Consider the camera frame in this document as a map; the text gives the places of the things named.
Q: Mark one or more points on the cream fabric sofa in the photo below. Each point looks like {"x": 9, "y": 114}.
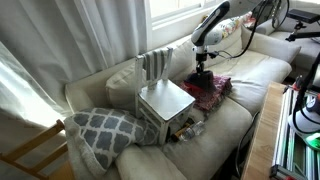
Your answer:
{"x": 263, "y": 70}

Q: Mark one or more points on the yellow black tool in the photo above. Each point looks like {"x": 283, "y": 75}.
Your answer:
{"x": 178, "y": 133}

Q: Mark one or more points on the clear plastic bottle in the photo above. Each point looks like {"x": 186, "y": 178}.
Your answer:
{"x": 195, "y": 130}

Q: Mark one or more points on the aluminium rail frame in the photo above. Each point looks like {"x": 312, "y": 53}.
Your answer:
{"x": 293, "y": 156}

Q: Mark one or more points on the white curtain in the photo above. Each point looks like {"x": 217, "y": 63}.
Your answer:
{"x": 66, "y": 43}

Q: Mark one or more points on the black camera on stand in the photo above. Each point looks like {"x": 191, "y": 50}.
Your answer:
{"x": 303, "y": 16}

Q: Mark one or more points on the brown wooden chair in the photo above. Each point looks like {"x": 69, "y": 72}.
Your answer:
{"x": 33, "y": 143}

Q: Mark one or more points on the floral folded blanket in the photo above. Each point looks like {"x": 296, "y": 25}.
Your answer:
{"x": 230, "y": 25}

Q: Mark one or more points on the white framed window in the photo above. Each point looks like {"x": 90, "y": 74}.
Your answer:
{"x": 173, "y": 13}

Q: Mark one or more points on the grey white lattice pillow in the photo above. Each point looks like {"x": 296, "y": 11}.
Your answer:
{"x": 106, "y": 133}

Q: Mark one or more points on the plain cream pillow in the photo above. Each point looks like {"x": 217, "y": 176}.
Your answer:
{"x": 146, "y": 165}

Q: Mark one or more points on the red white patterned cloth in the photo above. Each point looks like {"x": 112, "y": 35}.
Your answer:
{"x": 216, "y": 96}

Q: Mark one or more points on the grey sofa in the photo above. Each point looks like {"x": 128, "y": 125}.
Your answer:
{"x": 306, "y": 50}

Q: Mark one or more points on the light wooden table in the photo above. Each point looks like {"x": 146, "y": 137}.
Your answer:
{"x": 263, "y": 133}

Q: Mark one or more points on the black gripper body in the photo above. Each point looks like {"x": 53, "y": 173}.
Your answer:
{"x": 200, "y": 63}

